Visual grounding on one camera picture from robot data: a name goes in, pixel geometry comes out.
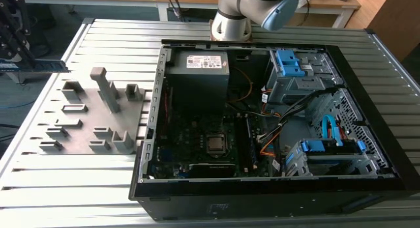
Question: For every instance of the grey metal drive cage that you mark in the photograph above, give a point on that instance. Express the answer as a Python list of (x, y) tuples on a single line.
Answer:
[(306, 85)]

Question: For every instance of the silver CPU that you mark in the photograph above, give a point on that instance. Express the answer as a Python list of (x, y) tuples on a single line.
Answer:
[(217, 143)]

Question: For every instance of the grey power supply unit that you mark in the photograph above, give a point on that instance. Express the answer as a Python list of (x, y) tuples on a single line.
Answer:
[(197, 69)]

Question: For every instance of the black CPU socket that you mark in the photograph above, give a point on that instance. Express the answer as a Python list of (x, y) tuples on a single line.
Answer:
[(217, 154)]

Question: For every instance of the grey metal disk bay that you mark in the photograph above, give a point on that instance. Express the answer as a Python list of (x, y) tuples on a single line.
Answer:
[(298, 164)]

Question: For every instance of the brown wooden cabinet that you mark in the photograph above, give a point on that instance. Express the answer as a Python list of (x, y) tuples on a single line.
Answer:
[(394, 21)]

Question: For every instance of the black RAM slot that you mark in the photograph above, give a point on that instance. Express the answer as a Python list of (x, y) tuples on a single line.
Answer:
[(241, 144)]

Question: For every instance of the black graphics card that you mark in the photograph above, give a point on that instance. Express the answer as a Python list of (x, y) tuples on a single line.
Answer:
[(213, 169)]

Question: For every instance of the black PC case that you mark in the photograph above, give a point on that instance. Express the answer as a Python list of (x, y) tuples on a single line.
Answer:
[(295, 203)]

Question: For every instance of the green motherboard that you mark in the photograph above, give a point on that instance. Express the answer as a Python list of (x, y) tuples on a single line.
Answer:
[(184, 139)]

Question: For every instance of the blue plastic disk carrier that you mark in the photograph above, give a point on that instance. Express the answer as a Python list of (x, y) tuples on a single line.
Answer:
[(290, 63)]

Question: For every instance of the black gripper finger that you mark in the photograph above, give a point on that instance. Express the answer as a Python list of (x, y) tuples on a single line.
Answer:
[(25, 31), (7, 41)]

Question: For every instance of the black disk with blue carrier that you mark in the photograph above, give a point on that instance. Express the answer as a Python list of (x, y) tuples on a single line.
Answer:
[(316, 147)]

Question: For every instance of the wooden desk with white frame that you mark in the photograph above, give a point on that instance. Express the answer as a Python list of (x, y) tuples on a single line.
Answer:
[(328, 2)]

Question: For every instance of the grey parts rack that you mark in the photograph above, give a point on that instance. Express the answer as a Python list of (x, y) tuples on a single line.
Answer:
[(92, 107)]

